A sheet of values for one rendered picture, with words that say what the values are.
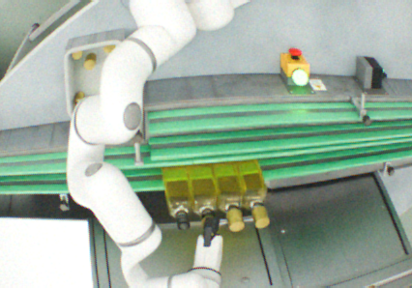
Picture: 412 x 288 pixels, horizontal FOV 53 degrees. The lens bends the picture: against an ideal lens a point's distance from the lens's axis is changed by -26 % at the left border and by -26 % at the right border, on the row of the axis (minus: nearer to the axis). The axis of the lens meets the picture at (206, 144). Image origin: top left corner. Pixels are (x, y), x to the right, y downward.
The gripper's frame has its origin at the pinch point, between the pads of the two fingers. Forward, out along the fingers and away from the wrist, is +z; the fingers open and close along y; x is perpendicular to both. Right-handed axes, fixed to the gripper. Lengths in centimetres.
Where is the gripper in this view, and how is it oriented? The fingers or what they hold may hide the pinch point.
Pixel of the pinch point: (212, 231)
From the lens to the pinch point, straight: 116.7
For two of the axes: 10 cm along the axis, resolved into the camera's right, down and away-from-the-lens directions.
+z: 1.2, -5.9, 8.0
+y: -0.1, -8.0, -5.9
